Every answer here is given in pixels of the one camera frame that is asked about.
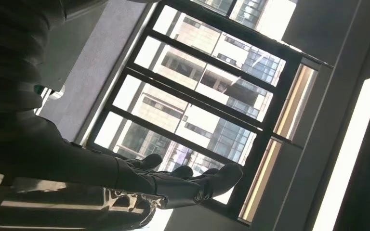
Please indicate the black window frame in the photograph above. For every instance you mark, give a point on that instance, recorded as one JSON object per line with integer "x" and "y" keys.
{"x": 265, "y": 137}

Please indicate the building outside window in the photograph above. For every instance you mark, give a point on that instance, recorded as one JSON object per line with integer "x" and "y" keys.
{"x": 197, "y": 35}

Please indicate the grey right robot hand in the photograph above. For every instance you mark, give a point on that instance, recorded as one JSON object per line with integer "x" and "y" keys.
{"x": 76, "y": 159}

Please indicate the long ceiling light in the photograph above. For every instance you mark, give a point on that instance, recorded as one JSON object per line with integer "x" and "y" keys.
{"x": 347, "y": 159}

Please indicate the electronic scale with steel tray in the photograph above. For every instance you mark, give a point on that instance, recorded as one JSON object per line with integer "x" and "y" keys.
{"x": 60, "y": 216}

